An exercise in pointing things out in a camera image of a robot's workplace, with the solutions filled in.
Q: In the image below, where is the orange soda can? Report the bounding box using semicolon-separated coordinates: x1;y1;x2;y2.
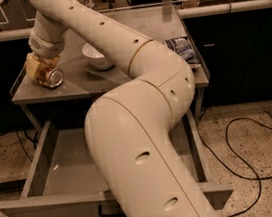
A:
38;68;64;89

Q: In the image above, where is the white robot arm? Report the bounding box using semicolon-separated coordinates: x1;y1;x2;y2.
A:
26;0;220;217

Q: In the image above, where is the grey metal counter cabinet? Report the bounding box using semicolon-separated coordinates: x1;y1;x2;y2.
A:
0;0;218;151

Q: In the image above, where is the grey open top drawer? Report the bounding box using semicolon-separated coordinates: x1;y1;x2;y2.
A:
0;113;233;217

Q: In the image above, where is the white ceramic bowl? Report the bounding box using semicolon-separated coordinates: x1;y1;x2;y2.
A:
81;43;113;71

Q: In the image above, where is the blue white chip bag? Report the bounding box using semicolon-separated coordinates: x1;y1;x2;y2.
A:
165;36;201;68

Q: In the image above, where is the black drawer handle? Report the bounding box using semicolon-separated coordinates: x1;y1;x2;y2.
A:
98;202;126;217

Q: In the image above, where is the black floor cable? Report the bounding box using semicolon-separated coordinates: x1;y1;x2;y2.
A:
195;98;272;217

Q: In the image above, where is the white horizontal rail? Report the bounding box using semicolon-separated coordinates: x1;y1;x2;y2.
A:
0;0;272;42

